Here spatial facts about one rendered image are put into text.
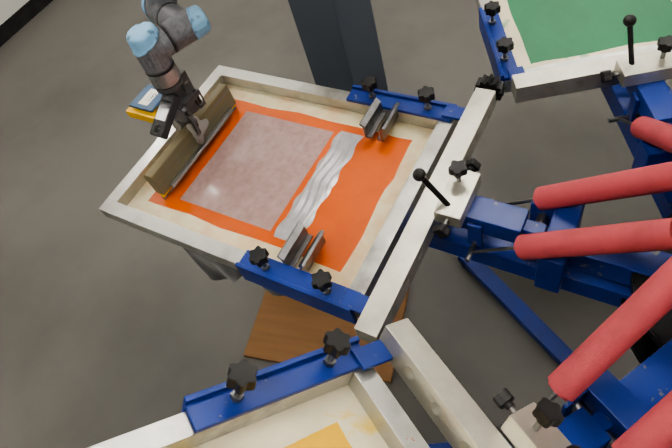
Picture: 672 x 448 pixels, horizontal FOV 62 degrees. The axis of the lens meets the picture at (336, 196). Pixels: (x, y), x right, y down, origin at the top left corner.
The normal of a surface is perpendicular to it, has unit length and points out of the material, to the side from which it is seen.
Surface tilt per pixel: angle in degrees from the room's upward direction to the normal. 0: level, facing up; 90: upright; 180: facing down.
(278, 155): 0
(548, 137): 0
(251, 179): 0
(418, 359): 32
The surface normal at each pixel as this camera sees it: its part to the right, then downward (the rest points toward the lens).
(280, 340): -0.22, -0.59
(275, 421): 0.26, -0.78
